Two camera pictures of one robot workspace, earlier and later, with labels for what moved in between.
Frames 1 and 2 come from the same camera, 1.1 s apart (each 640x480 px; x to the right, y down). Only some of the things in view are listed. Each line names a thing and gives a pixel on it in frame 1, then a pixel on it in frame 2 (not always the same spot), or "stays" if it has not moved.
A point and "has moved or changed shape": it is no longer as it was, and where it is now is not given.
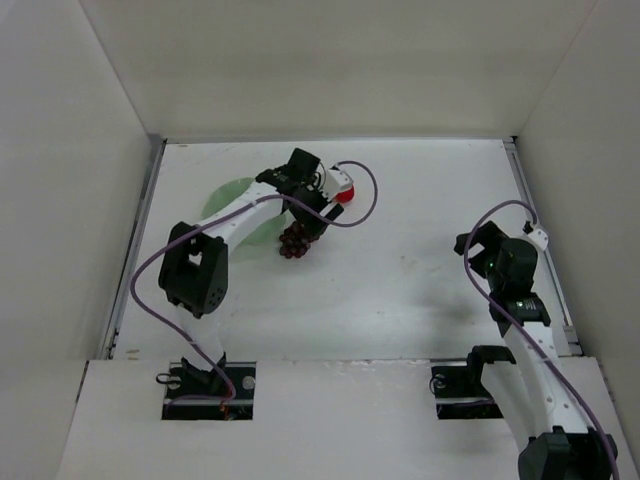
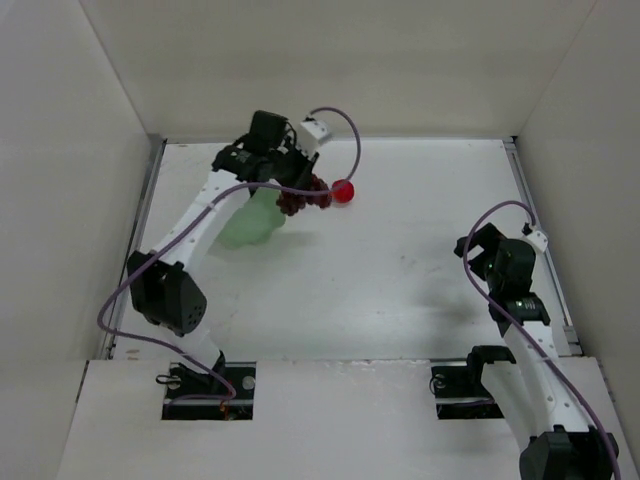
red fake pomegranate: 345,196 stays
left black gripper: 310,208 to 298,170
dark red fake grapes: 295,240 has moved or changed shape
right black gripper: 480,241 stays
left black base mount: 210,391 stays
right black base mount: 460,394 stays
